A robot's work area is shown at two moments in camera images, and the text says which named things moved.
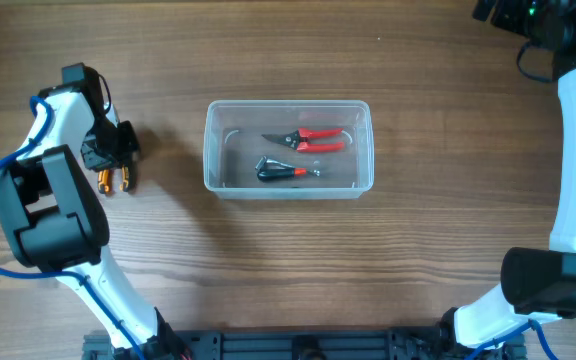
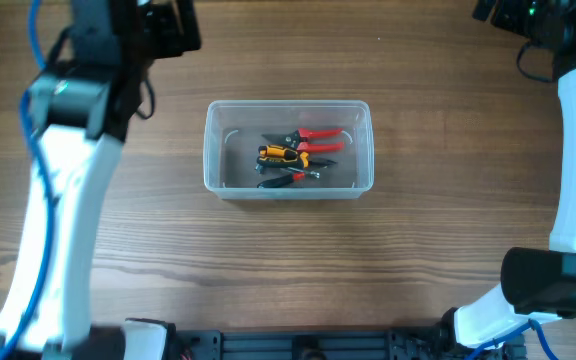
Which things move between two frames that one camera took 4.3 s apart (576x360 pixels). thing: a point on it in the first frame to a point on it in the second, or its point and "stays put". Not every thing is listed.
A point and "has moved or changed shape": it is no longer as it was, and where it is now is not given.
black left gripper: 98,161 to 170,42
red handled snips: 298,139 stays put
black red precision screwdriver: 285,173 has moved or changed shape
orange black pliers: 104,180 to 283,156
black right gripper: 507,17 stays put
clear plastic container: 233,142 stays put
